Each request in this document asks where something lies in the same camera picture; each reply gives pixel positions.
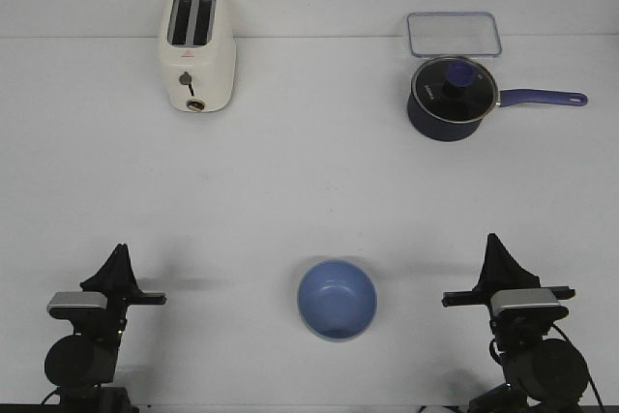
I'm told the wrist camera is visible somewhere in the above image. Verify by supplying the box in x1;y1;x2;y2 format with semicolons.
46;291;107;313
489;288;561;317

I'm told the blue bowl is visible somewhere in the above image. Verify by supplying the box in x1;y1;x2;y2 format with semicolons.
297;259;378;340

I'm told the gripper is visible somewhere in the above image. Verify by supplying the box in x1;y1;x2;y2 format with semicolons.
441;233;575;336
48;244;166;350

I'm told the clear plastic food container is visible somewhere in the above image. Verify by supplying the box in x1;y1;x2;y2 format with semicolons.
406;12;502;58

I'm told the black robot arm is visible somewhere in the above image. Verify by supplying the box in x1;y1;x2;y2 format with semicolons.
442;233;590;412
44;244;378;412

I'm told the white toaster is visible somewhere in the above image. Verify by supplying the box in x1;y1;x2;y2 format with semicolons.
158;0;236;113

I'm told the dark blue saucepan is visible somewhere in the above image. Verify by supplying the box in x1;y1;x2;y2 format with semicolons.
407;89;588;142

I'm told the glass pot lid blue knob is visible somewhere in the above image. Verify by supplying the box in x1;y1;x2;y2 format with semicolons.
411;56;499;124

